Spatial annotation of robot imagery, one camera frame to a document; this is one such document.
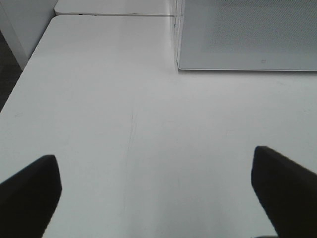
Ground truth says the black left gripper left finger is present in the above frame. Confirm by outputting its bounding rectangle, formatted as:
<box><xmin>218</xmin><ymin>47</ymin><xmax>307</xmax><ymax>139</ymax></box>
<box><xmin>0</xmin><ymin>155</ymin><xmax>62</xmax><ymax>238</ymax></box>

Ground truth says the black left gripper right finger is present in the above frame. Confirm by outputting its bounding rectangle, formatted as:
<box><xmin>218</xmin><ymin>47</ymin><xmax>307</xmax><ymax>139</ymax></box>
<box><xmin>251</xmin><ymin>146</ymin><xmax>317</xmax><ymax>238</ymax></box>

